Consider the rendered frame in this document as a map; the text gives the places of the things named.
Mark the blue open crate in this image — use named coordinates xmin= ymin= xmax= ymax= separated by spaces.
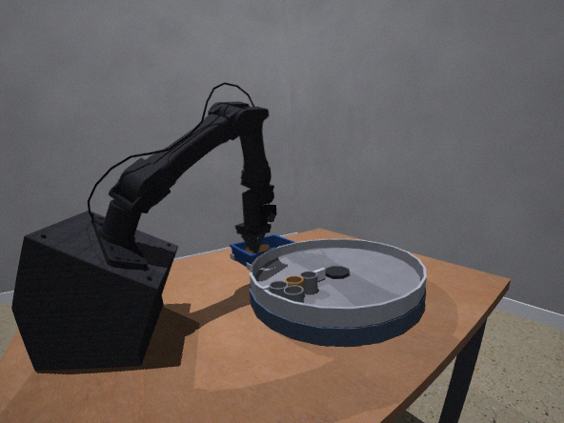
xmin=232 ymin=234 xmax=295 ymax=267

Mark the grey round turntable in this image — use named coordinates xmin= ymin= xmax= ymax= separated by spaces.
xmin=250 ymin=239 xmax=427 ymax=347

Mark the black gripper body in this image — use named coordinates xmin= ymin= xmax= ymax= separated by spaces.
xmin=235 ymin=208 xmax=272 ymax=236

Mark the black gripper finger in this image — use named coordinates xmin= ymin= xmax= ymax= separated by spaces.
xmin=249 ymin=232 xmax=266 ymax=253
xmin=241 ymin=234 xmax=257 ymax=251

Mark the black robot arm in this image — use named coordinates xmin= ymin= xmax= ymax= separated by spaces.
xmin=91 ymin=102 xmax=276 ymax=270

